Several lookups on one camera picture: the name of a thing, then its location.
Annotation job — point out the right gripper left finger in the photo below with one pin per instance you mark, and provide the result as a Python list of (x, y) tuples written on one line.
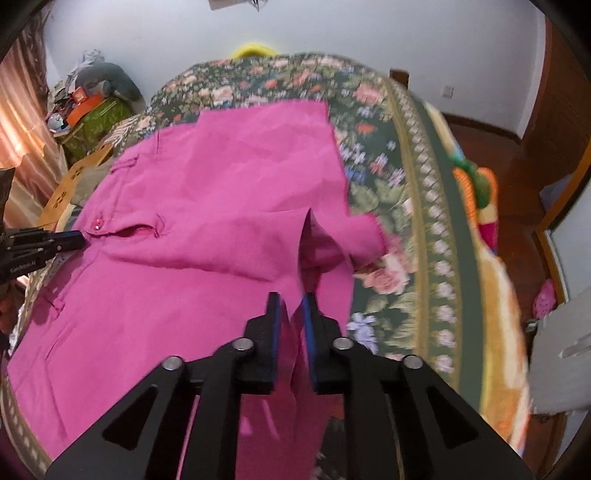
[(181, 420)]

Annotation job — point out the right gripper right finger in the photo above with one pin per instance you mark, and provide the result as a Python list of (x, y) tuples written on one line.
[(402, 420)]

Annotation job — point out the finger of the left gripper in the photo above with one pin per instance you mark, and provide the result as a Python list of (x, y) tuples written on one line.
[(67, 241)]

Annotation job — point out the pink pants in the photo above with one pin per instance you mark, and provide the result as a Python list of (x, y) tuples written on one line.
[(186, 236)]

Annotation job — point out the brown cardboard box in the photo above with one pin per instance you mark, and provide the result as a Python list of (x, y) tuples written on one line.
[(60, 200)]

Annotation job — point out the olive green folded garment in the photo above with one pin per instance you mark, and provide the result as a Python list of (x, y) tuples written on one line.
[(89, 180)]

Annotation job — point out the green storage bag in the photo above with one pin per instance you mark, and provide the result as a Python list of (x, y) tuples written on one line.
[(92, 128)]

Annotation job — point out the orange yellow blanket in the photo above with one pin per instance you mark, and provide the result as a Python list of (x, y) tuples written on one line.
[(505, 395)]

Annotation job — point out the striped pink curtain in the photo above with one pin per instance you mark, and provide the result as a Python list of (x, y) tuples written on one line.
[(27, 145)]

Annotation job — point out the floral bedspread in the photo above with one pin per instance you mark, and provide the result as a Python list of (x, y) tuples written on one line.
[(423, 295)]

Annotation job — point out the white suitcase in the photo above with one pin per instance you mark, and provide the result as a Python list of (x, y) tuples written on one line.
[(559, 376)]

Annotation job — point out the grey clothes pile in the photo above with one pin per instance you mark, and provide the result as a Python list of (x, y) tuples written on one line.
[(91, 83)]

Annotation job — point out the pink slipper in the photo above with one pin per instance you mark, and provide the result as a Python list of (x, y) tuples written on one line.
[(545, 301)]

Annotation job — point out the yellow round object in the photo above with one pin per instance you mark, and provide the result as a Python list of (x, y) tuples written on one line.
[(253, 50)]

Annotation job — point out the wooden door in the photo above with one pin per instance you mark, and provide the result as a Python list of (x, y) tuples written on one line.
[(558, 131)]

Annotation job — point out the wall mounted television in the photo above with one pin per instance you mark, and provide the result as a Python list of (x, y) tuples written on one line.
[(220, 4)]

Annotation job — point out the wall socket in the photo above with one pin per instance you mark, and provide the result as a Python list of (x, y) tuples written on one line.
[(447, 91)]

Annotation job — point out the wooden bed post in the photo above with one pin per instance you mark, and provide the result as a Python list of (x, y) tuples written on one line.
[(400, 76)]

